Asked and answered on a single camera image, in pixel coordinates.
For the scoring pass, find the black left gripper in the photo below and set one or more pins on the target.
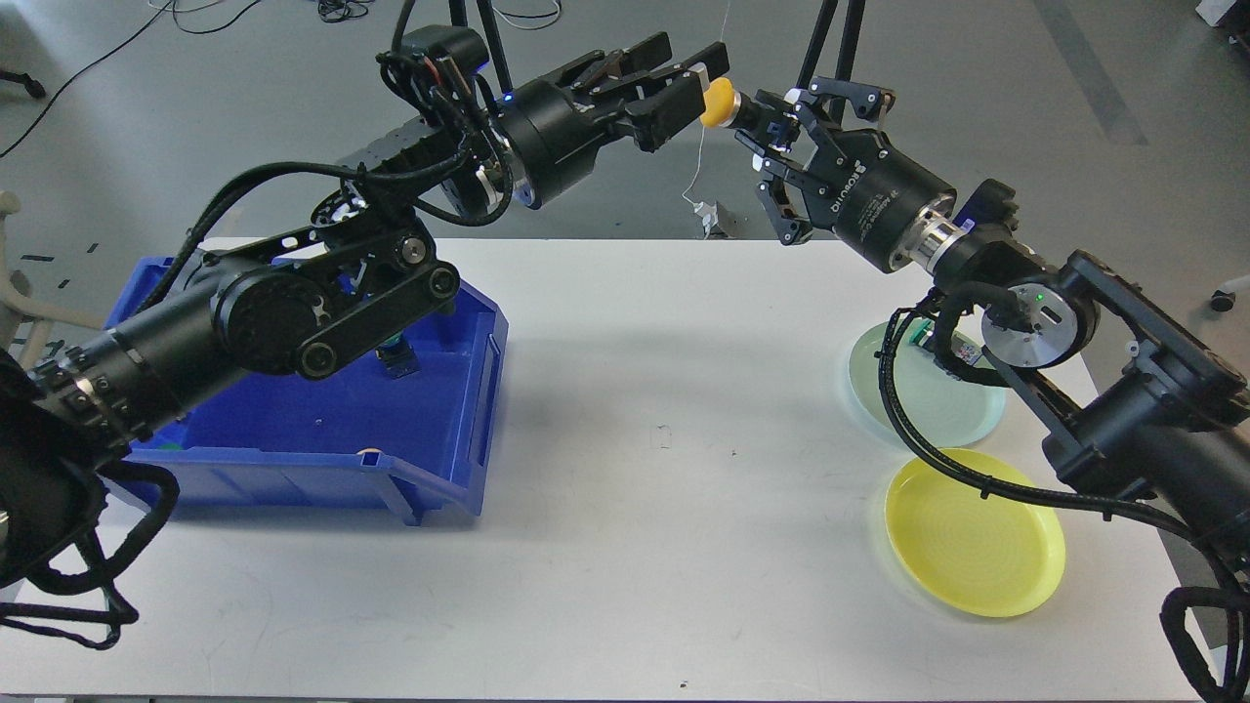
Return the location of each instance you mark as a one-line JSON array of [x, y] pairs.
[[555, 128]]

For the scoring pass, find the yellow plate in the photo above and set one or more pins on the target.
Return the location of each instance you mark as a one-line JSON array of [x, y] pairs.
[[990, 557]]

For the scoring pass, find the light green plate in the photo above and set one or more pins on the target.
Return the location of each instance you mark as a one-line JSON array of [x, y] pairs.
[[945, 410]]

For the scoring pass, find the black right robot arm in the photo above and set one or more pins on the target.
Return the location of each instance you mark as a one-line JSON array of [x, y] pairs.
[[1141, 418]]

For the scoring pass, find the black tripod leg left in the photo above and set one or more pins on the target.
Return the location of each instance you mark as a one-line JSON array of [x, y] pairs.
[[491, 34]]

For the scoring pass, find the yellow push button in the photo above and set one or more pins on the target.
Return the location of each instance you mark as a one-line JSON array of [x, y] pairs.
[[726, 107]]

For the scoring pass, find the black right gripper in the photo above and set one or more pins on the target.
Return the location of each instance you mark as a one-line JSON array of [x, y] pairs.
[[855, 184]]

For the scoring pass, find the beige chair frame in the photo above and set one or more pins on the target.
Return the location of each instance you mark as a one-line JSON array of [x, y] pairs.
[[19, 307]]

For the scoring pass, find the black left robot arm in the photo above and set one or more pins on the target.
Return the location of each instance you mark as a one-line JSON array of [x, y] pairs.
[[313, 300]]

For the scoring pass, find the blue plastic bin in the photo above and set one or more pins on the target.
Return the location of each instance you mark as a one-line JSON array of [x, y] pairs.
[[358, 440]]

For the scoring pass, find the green push button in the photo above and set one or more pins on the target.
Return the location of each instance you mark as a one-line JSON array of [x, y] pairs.
[[398, 357], [921, 334]]

